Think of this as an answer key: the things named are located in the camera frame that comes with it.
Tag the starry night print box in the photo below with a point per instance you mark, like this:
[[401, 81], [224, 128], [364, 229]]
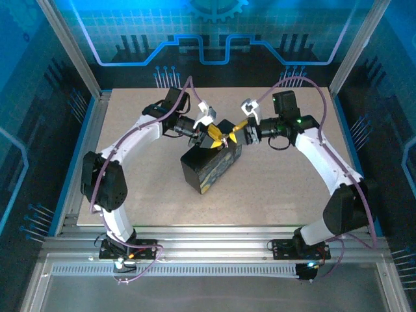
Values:
[[208, 169]]

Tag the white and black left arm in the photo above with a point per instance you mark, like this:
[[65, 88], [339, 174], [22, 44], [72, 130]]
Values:
[[130, 143]]

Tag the black controller box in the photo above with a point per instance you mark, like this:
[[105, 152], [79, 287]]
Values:
[[307, 273]]

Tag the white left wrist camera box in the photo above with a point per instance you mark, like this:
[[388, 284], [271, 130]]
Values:
[[204, 112]]

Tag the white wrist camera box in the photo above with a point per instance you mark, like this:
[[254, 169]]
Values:
[[204, 112], [252, 107]]

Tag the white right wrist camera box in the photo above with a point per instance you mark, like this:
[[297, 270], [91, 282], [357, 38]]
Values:
[[252, 107]]

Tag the aluminium side rail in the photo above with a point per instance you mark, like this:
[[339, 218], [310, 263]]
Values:
[[99, 113]]

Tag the aluminium frame rail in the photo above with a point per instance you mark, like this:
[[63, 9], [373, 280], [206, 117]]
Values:
[[211, 240]]

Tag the aluminium frame post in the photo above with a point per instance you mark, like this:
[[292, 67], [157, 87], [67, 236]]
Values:
[[72, 48], [357, 48]]

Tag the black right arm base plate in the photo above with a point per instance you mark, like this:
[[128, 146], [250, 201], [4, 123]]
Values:
[[282, 250]]

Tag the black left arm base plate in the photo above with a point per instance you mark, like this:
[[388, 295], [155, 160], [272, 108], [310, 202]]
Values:
[[146, 250]]

